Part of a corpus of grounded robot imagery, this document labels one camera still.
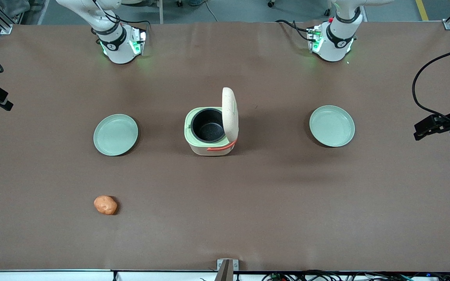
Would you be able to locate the beige rice cooker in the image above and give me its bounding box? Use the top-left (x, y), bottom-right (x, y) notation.
top-left (184, 87), bottom-right (239, 157)

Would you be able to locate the pale green round plate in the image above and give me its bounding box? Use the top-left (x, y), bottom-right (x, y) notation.
top-left (309, 105), bottom-right (355, 148)
top-left (93, 114), bottom-right (139, 157)

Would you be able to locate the orange potato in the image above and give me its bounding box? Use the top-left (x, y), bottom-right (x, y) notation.
top-left (93, 196), bottom-right (118, 215)

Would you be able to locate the brown table cover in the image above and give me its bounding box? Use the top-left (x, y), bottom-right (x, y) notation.
top-left (0, 21), bottom-right (450, 273)

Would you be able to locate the long black looping cable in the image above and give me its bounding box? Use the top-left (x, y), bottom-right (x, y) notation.
top-left (412, 44), bottom-right (450, 118)

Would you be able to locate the black right base cable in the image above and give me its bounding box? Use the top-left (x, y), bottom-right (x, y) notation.
top-left (91, 0), bottom-right (152, 44)

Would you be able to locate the black base cable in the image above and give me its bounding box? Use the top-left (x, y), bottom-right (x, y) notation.
top-left (91, 0), bottom-right (152, 44)
top-left (275, 19), bottom-right (314, 42)

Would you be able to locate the white table edge rail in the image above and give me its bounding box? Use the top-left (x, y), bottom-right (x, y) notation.
top-left (0, 269), bottom-right (450, 281)

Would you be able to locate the black left base cable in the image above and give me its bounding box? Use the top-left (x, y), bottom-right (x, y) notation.
top-left (275, 19), bottom-right (314, 42)

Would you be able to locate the black cable bundle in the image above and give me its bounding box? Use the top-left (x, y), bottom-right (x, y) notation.
top-left (261, 270), bottom-right (450, 281)

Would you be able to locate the grey metal camera bracket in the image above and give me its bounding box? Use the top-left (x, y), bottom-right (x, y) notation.
top-left (216, 259), bottom-right (239, 281)

